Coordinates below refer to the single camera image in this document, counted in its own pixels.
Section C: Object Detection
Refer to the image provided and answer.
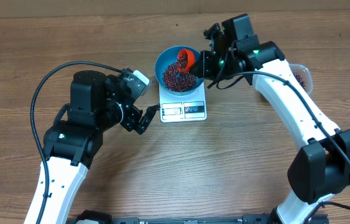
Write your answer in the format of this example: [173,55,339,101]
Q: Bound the red scoop with blue handle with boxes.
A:
[177,49,195,72]

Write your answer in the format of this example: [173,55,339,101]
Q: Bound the red beans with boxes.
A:
[162,52,306,93]

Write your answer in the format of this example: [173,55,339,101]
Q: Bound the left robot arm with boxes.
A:
[25,68,159,223]

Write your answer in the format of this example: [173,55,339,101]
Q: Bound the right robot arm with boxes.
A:
[190,14,350,223]

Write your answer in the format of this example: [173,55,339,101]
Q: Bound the blue metal bowl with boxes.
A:
[155,46,203,96]

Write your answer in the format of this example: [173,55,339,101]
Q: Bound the white digital kitchen scale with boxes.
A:
[159,83,208,123]

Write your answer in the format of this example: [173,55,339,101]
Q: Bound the clear plastic container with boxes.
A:
[289,63,314,95]

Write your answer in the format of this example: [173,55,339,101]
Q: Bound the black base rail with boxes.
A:
[67,210,330,224]

